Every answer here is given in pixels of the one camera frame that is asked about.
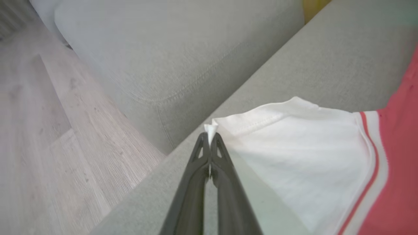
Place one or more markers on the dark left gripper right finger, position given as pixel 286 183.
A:
pixel 232 202

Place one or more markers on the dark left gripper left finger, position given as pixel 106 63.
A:
pixel 191 195

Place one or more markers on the red white striped jersey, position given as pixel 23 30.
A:
pixel 300 156

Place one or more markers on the grey stitched sofa cushion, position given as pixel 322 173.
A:
pixel 169 52

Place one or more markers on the yellow furniture piece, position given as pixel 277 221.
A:
pixel 314 9

